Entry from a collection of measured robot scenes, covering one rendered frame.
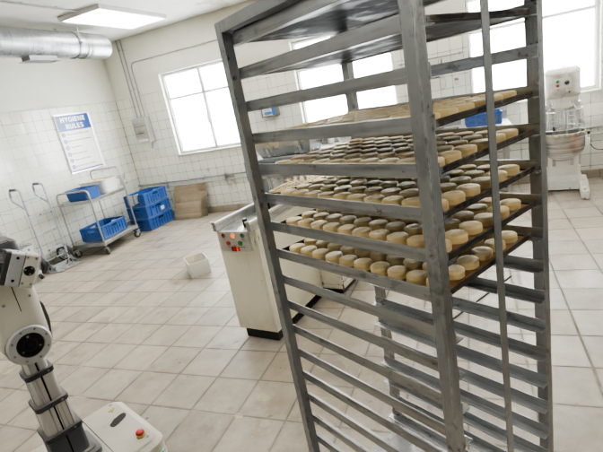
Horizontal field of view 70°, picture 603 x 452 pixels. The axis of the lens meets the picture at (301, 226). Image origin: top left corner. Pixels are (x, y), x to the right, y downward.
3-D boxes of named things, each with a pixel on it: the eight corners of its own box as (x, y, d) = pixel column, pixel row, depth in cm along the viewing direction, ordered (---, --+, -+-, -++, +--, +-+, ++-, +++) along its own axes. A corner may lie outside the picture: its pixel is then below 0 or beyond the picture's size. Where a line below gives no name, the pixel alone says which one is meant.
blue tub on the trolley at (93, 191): (82, 197, 629) (78, 186, 624) (103, 195, 615) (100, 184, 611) (65, 203, 601) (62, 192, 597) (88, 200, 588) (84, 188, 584)
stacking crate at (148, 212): (152, 210, 759) (150, 198, 753) (171, 208, 744) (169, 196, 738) (129, 221, 706) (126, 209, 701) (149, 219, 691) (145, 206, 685)
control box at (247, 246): (225, 248, 298) (221, 230, 294) (253, 249, 285) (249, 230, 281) (222, 251, 295) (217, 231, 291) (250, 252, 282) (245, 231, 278)
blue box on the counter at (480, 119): (466, 128, 515) (465, 117, 511) (465, 126, 542) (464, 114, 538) (502, 123, 502) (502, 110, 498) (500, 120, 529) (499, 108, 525)
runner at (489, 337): (371, 305, 171) (370, 298, 170) (376, 301, 173) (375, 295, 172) (542, 362, 121) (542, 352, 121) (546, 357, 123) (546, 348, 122)
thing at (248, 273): (291, 293, 376) (269, 194, 351) (326, 296, 358) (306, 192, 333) (241, 337, 320) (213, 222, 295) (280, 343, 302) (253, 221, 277)
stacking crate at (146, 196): (149, 199, 753) (145, 187, 748) (168, 196, 739) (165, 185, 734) (126, 209, 699) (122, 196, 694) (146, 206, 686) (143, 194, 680)
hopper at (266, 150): (272, 152, 373) (268, 136, 369) (329, 146, 343) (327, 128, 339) (252, 160, 350) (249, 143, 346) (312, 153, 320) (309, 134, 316)
